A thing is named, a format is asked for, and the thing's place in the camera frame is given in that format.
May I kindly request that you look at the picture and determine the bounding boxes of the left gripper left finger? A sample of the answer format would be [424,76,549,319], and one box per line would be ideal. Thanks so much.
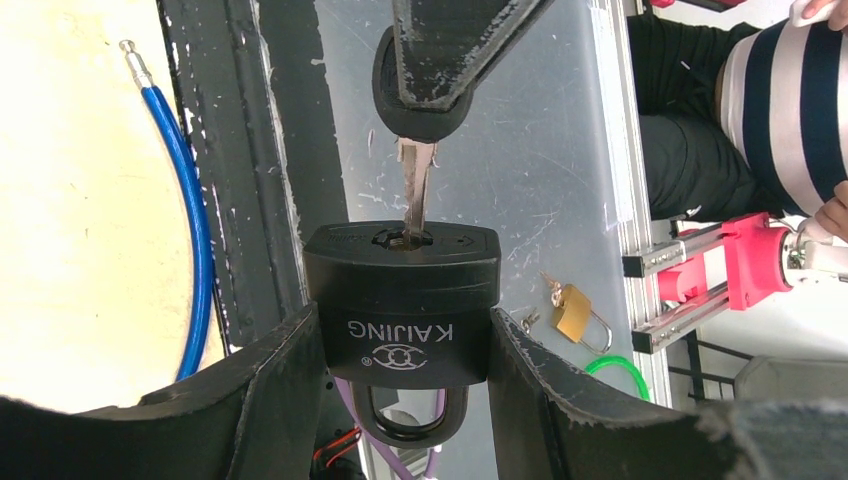
[1,306,325,479]

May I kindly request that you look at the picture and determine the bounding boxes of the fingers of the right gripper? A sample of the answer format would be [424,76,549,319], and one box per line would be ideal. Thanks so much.
[392,0,551,111]

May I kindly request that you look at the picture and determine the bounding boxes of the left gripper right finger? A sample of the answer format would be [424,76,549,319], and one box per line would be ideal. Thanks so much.
[488,308,847,479]

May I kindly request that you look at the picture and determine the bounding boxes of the black fob key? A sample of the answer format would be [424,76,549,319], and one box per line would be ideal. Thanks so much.
[371,27,474,250]

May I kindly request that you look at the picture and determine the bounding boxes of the black padlock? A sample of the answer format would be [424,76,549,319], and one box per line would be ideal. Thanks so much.
[303,220,501,448]

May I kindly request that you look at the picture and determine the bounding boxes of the blue cable lock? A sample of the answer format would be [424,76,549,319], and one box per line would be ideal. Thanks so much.
[117,38,217,384]

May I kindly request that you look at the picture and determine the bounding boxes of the brass padlock with keys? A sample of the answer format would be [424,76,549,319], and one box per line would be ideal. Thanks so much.
[539,271,614,356]

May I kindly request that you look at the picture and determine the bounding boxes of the person in striped shirt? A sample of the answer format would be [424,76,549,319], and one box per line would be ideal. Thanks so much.
[626,1,847,238]

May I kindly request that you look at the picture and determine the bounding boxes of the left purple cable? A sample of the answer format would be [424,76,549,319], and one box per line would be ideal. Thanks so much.
[333,377,444,480]

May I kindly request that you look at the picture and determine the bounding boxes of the green wire loop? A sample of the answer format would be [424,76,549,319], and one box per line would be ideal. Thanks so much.
[584,355,653,403]

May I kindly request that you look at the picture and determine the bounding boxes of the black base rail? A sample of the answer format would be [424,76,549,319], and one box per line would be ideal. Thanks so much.
[158,0,348,352]

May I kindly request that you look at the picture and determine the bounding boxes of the pink fixture on rail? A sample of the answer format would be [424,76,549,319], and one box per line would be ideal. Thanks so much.
[622,211,848,356]

